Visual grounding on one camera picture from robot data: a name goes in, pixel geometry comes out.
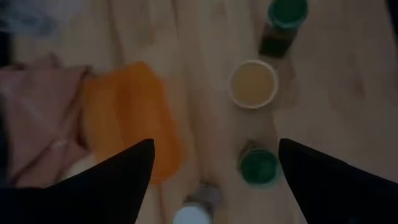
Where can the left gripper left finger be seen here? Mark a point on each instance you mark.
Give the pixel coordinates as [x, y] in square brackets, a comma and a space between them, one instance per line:
[93, 196]

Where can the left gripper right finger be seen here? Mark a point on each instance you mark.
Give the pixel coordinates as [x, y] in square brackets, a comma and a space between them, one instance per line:
[335, 193]

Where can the green lid spice jar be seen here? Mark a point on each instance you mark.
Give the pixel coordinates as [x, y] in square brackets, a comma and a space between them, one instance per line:
[286, 15]
[258, 166]

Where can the white lid spice jar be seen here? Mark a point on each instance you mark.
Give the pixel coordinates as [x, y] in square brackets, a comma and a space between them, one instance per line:
[194, 214]

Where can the tan lid spice jar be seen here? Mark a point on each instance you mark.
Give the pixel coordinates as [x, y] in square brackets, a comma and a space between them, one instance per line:
[253, 84]

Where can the orange translucent plastic bin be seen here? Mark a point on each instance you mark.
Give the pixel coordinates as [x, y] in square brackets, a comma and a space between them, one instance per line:
[130, 109]

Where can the pink striped cloth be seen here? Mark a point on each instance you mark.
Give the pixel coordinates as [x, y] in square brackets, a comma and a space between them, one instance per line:
[37, 118]

